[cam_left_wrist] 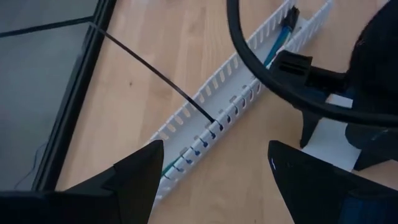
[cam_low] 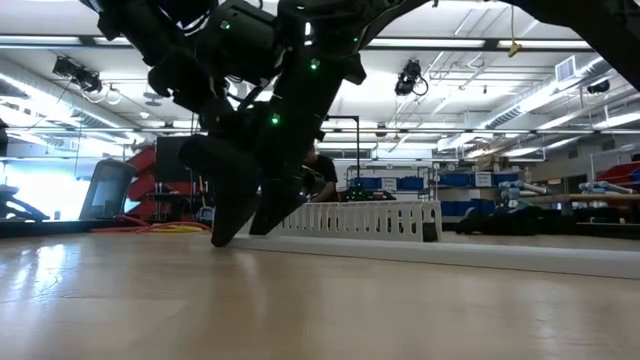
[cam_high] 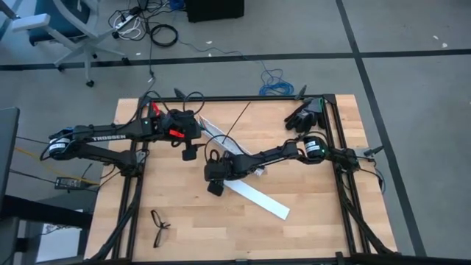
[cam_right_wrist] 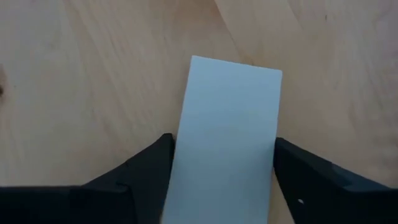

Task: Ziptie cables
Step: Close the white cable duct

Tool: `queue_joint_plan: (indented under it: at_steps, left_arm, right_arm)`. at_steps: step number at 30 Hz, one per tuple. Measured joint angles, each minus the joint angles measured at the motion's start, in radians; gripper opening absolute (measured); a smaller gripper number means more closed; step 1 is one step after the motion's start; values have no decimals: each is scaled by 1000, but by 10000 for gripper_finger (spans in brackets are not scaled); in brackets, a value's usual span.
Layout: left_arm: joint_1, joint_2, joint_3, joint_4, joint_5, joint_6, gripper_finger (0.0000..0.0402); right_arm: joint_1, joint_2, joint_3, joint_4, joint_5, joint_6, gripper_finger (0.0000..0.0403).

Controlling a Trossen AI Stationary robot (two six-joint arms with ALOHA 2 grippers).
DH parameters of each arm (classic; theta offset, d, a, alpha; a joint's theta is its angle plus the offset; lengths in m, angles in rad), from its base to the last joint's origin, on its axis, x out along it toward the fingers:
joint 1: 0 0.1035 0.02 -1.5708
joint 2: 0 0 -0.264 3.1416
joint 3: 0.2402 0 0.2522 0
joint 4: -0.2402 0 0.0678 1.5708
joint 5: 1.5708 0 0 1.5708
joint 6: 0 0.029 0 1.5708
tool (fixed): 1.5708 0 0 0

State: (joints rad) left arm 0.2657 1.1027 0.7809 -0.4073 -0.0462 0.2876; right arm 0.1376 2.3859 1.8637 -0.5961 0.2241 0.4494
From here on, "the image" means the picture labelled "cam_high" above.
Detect white power strip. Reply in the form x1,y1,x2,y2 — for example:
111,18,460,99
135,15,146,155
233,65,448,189
113,14,135,30

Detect swivel office chair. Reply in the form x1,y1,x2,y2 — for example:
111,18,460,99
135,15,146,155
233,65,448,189
10,0,130,88

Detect blue coiled cable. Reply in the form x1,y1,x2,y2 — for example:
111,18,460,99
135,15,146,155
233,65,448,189
178,39,295,97

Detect dark side table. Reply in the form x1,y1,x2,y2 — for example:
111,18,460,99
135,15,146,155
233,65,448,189
0,106,93,265

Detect thin black floor cable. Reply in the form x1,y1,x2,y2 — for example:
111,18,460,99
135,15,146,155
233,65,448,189
139,20,157,99

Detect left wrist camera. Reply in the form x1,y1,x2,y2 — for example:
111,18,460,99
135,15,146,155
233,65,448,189
172,112,196,130

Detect black zip tie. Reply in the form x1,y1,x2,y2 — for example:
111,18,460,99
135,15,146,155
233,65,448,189
222,101,252,144

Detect black coiled cable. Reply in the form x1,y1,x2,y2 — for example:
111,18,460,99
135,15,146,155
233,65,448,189
149,24,180,48

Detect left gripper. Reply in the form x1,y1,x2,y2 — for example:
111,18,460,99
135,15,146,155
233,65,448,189
157,109,203,162

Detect white slotted cable duct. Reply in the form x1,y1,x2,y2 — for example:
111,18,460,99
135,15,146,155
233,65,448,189
198,114,266,177

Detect yellow floor cable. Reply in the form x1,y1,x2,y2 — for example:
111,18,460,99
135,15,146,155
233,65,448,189
14,146,100,185

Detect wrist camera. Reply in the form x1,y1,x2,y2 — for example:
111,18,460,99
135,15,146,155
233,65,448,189
172,112,196,130
219,160,236,180

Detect grey metal mount bracket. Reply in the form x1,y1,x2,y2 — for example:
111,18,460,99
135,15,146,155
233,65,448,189
356,145,384,158

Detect dark-framed eyeglasses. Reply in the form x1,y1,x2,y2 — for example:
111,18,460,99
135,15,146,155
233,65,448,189
149,208,171,250

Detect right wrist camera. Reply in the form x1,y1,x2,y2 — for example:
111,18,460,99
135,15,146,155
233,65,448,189
219,160,236,180

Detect white duct cover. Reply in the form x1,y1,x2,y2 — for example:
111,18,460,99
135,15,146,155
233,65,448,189
220,167,291,222

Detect black box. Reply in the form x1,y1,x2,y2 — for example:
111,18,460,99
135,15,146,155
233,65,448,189
183,0,246,24

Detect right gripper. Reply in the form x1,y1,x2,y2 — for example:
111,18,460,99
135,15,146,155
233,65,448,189
204,149,244,197

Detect black work glove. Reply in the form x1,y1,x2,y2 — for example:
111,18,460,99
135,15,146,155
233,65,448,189
283,97,328,134

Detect black aluminium table frame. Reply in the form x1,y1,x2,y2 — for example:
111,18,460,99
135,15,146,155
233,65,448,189
84,86,402,265

